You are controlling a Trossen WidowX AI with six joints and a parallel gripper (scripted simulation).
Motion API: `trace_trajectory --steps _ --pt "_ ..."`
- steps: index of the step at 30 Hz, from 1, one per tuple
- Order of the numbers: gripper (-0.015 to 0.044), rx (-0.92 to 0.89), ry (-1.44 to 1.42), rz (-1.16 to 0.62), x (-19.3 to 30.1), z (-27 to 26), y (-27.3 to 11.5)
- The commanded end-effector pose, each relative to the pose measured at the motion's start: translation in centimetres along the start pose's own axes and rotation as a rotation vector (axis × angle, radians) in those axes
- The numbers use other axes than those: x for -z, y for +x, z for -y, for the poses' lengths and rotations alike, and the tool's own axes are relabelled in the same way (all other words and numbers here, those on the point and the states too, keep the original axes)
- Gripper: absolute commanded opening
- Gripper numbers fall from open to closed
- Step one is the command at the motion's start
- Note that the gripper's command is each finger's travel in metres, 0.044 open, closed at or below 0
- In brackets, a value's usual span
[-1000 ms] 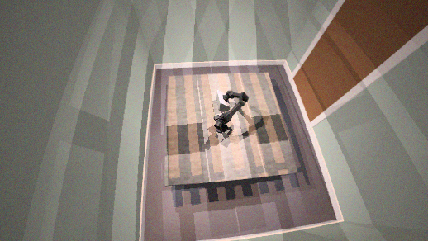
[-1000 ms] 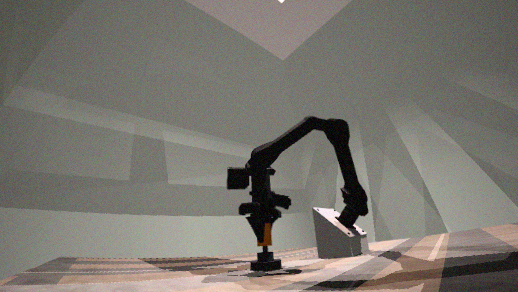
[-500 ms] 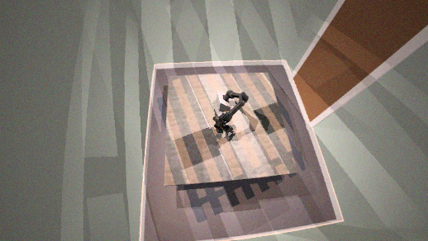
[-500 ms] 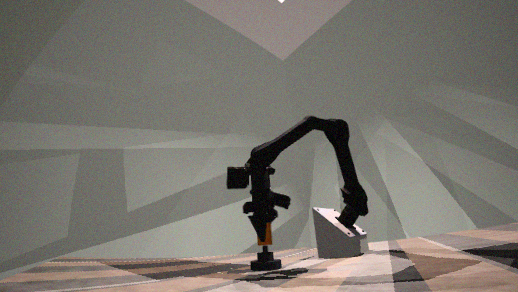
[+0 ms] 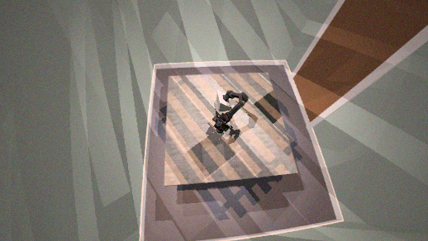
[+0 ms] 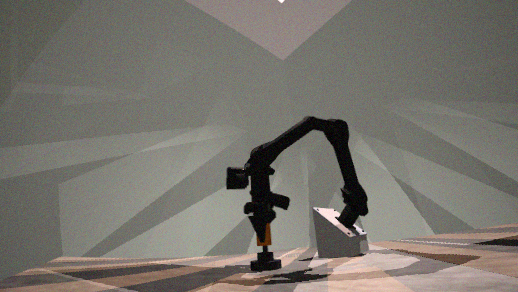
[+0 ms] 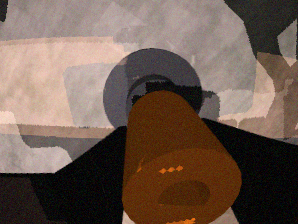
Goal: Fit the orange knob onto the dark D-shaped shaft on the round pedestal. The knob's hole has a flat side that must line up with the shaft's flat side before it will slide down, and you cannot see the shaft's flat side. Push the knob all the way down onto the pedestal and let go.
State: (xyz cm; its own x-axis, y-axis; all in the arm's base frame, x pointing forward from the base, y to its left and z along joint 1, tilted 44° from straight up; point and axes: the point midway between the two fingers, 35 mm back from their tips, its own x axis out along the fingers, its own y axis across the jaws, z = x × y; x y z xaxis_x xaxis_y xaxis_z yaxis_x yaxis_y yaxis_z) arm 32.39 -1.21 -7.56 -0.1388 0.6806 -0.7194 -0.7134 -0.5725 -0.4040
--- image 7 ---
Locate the orange knob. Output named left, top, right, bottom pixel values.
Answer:
left=121, top=91, right=242, bottom=224

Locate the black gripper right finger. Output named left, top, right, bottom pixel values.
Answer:
left=201, top=119, right=298, bottom=224

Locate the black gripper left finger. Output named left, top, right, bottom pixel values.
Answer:
left=0, top=125, right=126, bottom=224

